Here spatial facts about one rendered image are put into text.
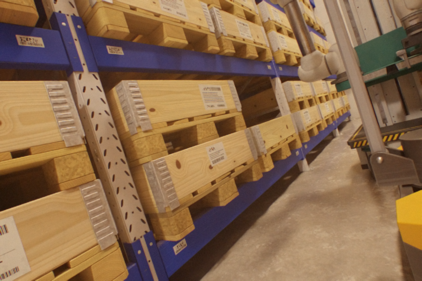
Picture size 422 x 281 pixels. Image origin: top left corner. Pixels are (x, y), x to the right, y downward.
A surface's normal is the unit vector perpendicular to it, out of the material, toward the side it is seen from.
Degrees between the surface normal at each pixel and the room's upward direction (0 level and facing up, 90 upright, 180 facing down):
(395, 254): 0
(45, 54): 90
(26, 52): 90
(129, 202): 90
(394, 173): 90
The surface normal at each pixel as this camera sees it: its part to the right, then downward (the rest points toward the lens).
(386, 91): -0.61, 0.21
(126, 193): 0.75, -0.24
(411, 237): -0.94, 0.31
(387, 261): -0.31, -0.95
